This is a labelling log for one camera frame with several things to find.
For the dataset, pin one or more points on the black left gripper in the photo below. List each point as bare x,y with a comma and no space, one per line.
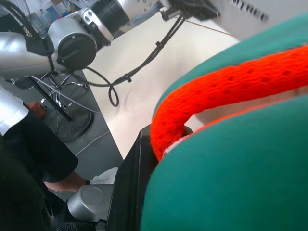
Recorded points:
192,7

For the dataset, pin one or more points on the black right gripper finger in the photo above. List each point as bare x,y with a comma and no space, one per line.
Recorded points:
130,183

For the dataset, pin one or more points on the white box with black print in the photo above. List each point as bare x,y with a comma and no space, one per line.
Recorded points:
240,26

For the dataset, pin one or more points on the orange and teal backpack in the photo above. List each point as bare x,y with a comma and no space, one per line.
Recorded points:
216,173

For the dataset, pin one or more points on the crumpled white paper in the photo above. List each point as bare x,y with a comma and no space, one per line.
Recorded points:
106,176

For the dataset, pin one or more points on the black office chair base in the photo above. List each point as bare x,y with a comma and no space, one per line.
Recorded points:
72,120

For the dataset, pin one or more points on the person in black shirt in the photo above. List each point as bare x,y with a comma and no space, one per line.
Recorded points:
26,168

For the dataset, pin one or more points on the small red block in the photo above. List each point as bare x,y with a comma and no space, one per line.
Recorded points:
35,109

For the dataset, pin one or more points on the clear plastic bottle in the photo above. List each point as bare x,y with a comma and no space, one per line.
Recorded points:
41,22

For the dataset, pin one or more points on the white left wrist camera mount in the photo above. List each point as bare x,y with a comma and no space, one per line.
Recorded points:
144,4

